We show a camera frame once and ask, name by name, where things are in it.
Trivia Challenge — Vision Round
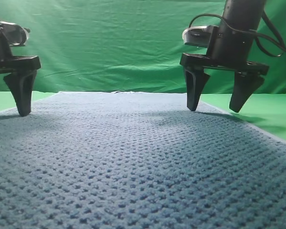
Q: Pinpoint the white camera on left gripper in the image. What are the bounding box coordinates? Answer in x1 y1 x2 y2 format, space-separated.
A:
0 21 31 47

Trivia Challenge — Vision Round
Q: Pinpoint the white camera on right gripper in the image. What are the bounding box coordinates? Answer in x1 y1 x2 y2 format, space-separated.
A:
182 25 214 48

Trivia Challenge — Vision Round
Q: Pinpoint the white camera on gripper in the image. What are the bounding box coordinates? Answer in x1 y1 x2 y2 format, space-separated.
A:
0 21 31 47
182 25 214 48

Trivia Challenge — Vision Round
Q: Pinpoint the blue waffle-weave towel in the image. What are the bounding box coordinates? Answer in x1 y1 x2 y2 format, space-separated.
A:
0 92 286 229

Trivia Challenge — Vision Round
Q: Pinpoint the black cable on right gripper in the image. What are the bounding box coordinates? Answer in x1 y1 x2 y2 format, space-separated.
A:
189 4 286 58

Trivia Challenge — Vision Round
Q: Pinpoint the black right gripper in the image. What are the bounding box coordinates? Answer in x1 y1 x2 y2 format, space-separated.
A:
180 0 269 113

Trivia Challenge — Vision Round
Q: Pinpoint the green backdrop cloth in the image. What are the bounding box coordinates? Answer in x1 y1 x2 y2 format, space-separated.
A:
0 0 286 95

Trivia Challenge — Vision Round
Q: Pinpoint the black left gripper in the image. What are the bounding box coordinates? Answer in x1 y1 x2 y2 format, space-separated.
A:
0 20 41 116

